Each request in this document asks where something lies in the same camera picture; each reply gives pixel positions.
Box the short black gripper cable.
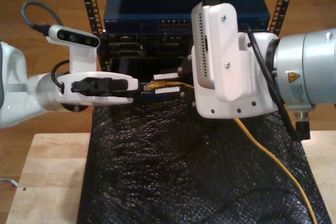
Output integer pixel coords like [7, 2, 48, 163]
[51, 60, 71, 95]
[243, 23, 312, 141]

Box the black rack server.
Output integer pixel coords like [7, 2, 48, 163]
[96, 32, 194, 59]

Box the black rack unit red light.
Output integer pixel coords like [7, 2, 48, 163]
[106, 56, 195, 96]

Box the black textured mat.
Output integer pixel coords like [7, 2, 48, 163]
[77, 98, 333, 224]

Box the flat grey strip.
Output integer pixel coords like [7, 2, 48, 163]
[0, 177, 20, 187]

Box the yellow network cable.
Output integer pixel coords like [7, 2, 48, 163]
[143, 79, 320, 224]

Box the black perforated rack post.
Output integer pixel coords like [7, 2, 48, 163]
[268, 0, 294, 37]
[78, 0, 111, 88]

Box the grey camera cable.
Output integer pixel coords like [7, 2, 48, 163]
[20, 1, 65, 36]

